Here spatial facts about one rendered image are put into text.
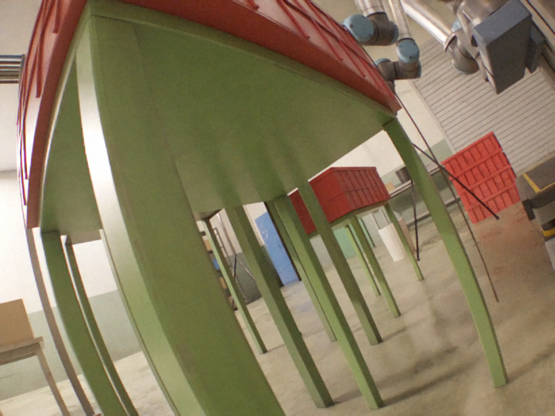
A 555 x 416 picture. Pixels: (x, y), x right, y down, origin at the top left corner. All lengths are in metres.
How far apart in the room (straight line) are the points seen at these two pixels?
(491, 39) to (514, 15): 0.09
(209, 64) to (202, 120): 0.08
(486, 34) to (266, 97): 0.60
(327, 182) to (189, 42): 1.23
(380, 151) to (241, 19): 6.43
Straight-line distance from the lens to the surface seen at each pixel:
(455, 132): 6.28
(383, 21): 1.05
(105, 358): 1.48
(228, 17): 0.25
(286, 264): 7.67
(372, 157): 6.70
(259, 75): 0.28
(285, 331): 0.86
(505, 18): 0.81
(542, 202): 0.74
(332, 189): 1.39
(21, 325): 1.81
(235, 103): 0.30
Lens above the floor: 0.43
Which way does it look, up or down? 11 degrees up
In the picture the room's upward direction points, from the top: 25 degrees counter-clockwise
